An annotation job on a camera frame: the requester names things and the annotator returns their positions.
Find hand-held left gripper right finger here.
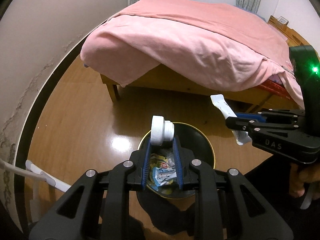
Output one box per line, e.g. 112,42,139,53
172,135,293,240

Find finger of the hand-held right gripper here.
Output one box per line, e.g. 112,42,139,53
225,116,300,136
235,109,306,123

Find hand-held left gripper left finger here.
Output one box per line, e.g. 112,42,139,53
29,136,152,240

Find clear plastic bag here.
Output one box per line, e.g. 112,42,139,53
165,152,177,168

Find yellow snack wrapper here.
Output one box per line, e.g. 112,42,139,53
149,154,169,167

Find blue silver snack wrapper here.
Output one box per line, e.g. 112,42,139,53
150,166,178,187

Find white long packet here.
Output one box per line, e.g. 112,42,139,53
210,94,250,146

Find black round trash bin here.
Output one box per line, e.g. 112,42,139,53
136,122,216,200

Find white plastic bottle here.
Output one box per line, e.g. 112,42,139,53
150,115,175,146

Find person's right hand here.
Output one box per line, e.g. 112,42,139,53
289,164,318,198

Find bed with pink blanket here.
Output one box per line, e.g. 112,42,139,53
80,0,304,108

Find white pipe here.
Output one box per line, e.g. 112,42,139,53
0,159,72,193

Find wooden bed frame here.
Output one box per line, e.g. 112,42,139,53
100,15,313,117

